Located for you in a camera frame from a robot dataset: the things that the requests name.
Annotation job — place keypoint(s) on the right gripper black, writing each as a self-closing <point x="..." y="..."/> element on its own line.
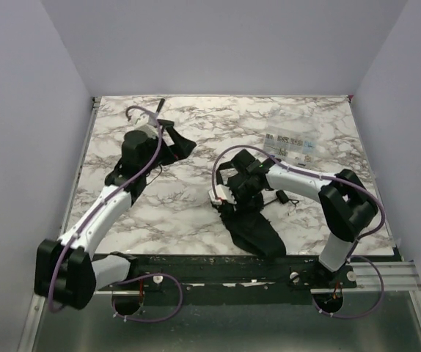
<point x="243" y="211"/>

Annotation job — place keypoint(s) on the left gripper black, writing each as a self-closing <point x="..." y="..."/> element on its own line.
<point x="167" y="137"/>

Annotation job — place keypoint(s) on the black folding umbrella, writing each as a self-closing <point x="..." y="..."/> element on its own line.
<point x="248" y="227"/>

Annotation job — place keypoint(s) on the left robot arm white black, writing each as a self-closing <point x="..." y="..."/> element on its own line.
<point x="97" y="212"/>

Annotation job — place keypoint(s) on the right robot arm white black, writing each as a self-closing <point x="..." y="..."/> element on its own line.
<point x="347" y="206"/>

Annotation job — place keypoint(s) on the black claw hammer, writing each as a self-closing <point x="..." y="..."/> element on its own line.
<point x="155" y="121"/>

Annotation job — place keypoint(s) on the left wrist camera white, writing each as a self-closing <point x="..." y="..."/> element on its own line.
<point x="149" y="130"/>

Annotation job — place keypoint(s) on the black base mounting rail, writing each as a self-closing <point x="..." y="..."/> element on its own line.
<point x="192" y="279"/>

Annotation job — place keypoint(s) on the aluminium frame rail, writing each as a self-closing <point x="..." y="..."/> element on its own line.
<point x="377" y="315"/>

